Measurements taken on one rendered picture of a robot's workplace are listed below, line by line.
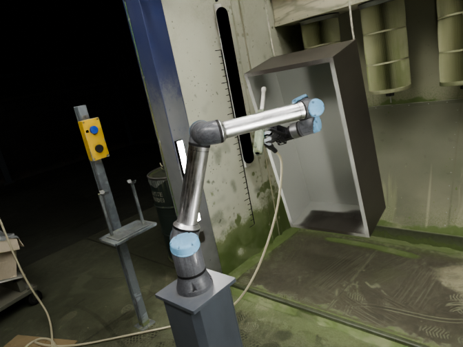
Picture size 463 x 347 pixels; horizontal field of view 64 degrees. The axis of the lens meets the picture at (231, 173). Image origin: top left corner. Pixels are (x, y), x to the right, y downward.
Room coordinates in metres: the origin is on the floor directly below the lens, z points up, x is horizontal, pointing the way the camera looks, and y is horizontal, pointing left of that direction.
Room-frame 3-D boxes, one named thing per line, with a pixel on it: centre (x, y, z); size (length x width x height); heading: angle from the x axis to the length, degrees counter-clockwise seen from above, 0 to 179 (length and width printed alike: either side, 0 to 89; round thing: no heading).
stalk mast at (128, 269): (2.41, 0.86, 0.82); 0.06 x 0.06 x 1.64; 45
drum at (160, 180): (3.48, 0.51, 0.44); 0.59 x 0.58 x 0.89; 26
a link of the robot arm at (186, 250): (1.72, 0.30, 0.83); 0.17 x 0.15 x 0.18; 10
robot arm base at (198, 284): (1.71, 0.30, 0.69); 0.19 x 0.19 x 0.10
